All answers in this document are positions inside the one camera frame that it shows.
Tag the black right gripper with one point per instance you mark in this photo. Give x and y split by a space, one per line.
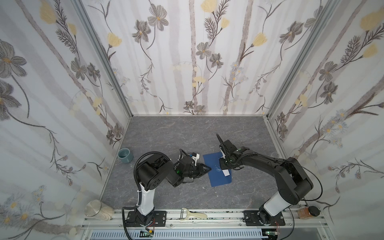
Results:
227 156

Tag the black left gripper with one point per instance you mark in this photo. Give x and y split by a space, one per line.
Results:
193 169

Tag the white letter paper blue border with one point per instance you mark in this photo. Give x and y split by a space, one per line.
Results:
226 172

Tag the dark blue envelope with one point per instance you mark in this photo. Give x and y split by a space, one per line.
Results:
216 175

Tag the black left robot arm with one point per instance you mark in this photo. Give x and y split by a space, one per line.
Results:
153 168

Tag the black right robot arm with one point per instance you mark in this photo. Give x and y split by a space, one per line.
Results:
292 181

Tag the clear glass cup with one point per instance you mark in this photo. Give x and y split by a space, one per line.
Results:
275 155

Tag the teal ceramic cup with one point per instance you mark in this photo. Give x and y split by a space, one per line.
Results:
125 155

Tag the small jar black lid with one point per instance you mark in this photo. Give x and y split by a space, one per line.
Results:
308 212

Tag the glass jar with metal lid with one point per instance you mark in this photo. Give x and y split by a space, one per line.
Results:
98 210

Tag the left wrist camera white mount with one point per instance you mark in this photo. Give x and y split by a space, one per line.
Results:
195 157

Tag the cream handled peeler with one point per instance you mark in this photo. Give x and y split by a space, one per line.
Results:
187 214

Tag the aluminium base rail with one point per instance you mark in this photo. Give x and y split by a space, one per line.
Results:
224 224

